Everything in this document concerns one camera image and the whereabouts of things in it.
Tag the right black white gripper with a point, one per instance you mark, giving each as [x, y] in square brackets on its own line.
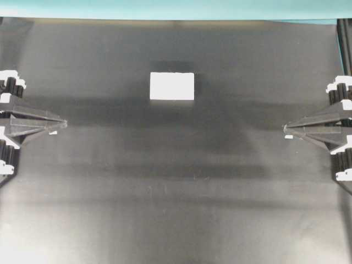
[330, 128]

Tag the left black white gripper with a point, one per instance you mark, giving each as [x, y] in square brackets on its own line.
[21, 122]

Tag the white rectangular sponge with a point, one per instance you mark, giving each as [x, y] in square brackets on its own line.
[172, 86]

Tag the black vertical frame post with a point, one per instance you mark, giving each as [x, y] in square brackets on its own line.
[344, 37]

